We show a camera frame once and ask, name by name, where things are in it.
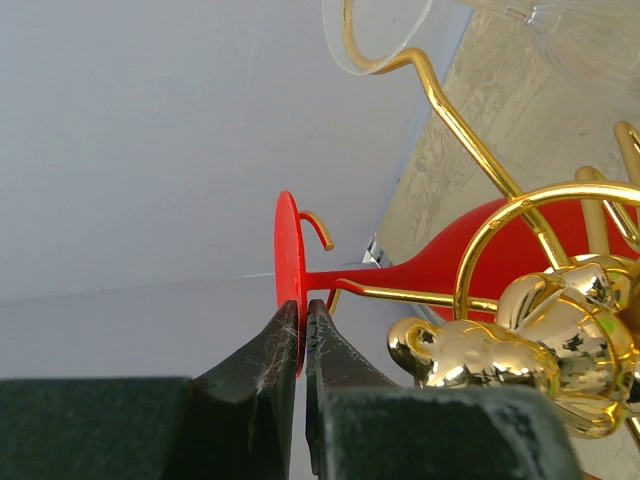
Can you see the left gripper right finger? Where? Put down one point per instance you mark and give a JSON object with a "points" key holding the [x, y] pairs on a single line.
{"points": [[361, 425]]}

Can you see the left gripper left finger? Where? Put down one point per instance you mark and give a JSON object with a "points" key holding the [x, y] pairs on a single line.
{"points": [[232, 422]]}

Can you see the red wine glass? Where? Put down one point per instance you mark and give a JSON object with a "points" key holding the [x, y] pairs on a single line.
{"points": [[513, 252]]}

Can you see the gold wine glass rack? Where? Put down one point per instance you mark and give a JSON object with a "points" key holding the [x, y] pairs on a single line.
{"points": [[571, 332]]}

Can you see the clear wine glass front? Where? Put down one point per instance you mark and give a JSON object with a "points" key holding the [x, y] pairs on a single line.
{"points": [[595, 43]]}

